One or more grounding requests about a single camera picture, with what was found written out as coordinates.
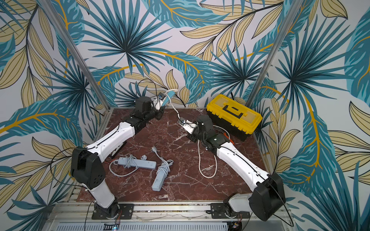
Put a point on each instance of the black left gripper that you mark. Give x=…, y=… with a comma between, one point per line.
x=160, y=112

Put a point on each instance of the teal power strip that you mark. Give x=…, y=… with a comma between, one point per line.
x=169, y=94

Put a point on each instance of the grey power strip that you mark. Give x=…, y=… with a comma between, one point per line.
x=137, y=163
x=161, y=175

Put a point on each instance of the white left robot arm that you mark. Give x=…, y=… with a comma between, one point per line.
x=87, y=163

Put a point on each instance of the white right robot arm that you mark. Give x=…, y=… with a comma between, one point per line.
x=268, y=194

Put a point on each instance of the yellow black toolbox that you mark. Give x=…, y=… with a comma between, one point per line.
x=239, y=120

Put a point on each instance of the black charging board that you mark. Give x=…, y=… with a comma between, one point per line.
x=116, y=150

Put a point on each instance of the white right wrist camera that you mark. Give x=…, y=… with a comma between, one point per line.
x=187, y=125

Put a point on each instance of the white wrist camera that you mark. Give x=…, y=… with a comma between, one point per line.
x=160, y=101
x=187, y=125

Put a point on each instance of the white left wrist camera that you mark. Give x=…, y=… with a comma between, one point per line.
x=160, y=101

